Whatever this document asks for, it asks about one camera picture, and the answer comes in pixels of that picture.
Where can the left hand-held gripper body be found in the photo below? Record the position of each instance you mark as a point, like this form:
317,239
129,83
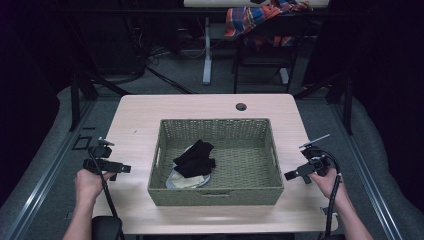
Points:
100,164

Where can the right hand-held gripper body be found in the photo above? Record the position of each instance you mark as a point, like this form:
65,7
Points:
315,159

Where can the person's right hand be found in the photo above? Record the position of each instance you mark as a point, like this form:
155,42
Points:
328,185

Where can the person's left hand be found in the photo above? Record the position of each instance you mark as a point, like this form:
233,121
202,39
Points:
88,185

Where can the green woven basket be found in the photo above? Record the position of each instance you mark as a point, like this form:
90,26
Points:
243,163

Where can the black padded armrest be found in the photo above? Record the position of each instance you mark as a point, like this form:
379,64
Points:
106,228

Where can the black metal stand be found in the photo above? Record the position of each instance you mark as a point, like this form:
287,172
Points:
76,100
346,103

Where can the cream and grey cloth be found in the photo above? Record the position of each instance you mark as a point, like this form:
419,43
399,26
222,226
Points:
186,181

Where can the black cloth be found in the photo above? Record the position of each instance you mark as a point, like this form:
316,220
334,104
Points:
195,160

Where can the black chair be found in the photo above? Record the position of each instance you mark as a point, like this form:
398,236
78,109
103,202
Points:
266,55

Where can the plaid cloth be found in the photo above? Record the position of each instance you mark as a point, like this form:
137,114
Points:
253,16

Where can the metal floor rail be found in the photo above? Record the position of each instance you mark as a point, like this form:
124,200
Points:
46,173
363,173

